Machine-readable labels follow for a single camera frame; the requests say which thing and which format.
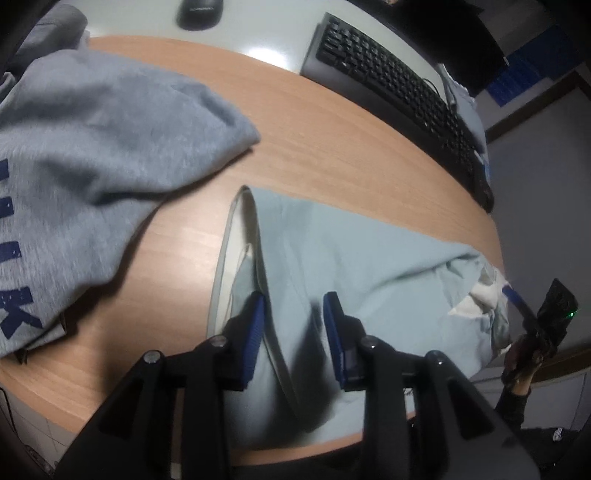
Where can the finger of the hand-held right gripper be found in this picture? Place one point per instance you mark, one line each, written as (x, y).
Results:
(515, 300)

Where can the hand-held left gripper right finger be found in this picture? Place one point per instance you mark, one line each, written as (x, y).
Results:
(333, 332)

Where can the blue wall signs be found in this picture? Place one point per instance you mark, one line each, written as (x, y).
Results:
(531, 69)

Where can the black keyboard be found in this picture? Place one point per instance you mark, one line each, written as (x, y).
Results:
(397, 87)

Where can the pale frayed cloth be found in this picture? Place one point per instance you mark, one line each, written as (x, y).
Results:
(464, 106)

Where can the person's black trousers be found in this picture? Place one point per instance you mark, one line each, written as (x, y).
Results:
(549, 445)

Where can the grey sweatshirt with blue letters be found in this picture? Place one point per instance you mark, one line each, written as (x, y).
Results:
(92, 161)

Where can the person's right hand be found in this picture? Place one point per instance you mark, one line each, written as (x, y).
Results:
(517, 362)

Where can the large monitor with logo wallpaper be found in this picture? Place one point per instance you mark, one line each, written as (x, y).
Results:
(443, 37)

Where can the cream and pale green shirt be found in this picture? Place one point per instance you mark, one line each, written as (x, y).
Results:
(369, 258)

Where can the person's right forearm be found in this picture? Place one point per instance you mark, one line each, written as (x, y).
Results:
(512, 408)

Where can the dark grey cloth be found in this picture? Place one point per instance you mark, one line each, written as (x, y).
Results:
(51, 27)

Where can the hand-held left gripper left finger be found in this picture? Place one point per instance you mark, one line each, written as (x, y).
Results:
(253, 332)

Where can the black computer mouse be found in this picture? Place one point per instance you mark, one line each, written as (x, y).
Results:
(199, 13)

